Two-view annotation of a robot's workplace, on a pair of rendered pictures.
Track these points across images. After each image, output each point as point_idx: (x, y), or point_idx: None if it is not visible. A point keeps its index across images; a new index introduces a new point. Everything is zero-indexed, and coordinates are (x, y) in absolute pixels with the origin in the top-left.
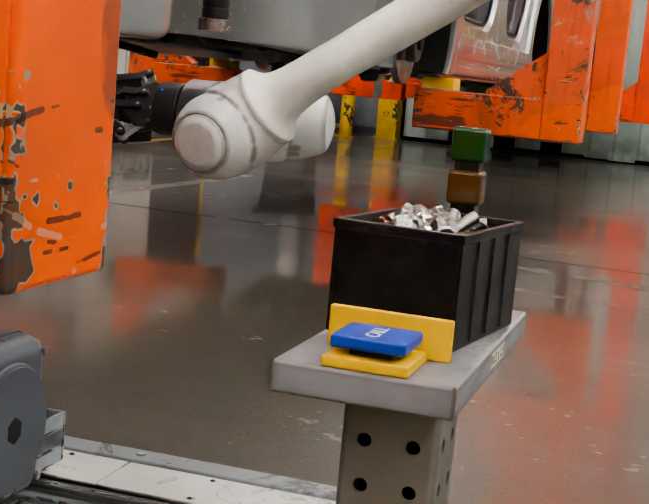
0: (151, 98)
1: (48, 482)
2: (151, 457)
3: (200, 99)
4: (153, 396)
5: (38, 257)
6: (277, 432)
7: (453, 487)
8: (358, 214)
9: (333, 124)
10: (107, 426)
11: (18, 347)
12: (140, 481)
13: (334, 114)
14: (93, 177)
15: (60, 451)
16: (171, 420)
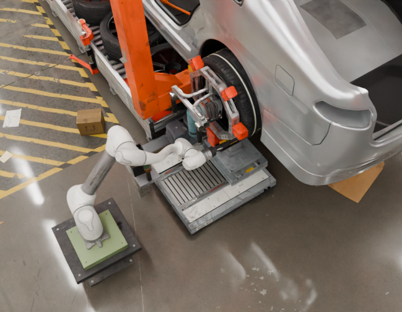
0: (215, 148)
1: (225, 182)
2: (230, 202)
3: (180, 138)
4: (304, 247)
5: (135, 109)
6: (264, 258)
7: (212, 270)
8: (142, 147)
9: (184, 166)
10: (282, 224)
11: (172, 133)
12: (220, 195)
13: (185, 166)
14: (139, 111)
15: (231, 184)
16: (282, 239)
